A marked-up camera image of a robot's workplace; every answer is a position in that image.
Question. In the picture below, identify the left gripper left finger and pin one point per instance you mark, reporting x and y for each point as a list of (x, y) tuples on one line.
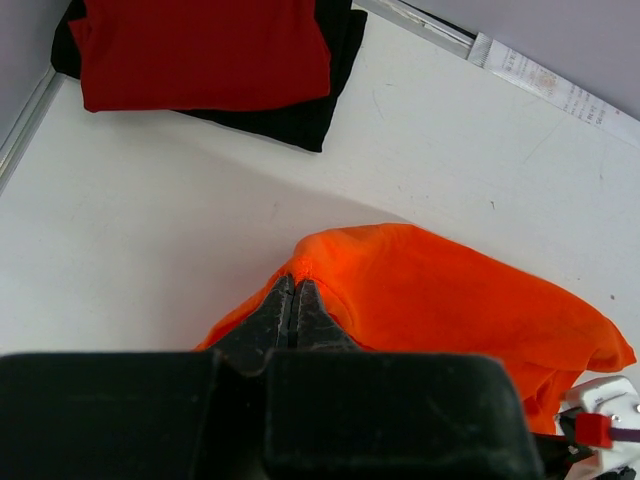
[(247, 346)]

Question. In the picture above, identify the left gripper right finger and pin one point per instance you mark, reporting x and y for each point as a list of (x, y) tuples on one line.
[(313, 329)]

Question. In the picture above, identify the orange t shirt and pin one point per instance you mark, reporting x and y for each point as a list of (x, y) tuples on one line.
[(396, 287)]

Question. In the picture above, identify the folded black t shirt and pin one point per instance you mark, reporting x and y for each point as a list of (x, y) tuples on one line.
[(303, 125)]

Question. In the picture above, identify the folded red t shirt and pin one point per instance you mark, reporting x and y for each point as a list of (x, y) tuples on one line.
[(237, 56)]

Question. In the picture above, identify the white label strip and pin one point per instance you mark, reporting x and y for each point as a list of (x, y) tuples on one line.
[(521, 71)]

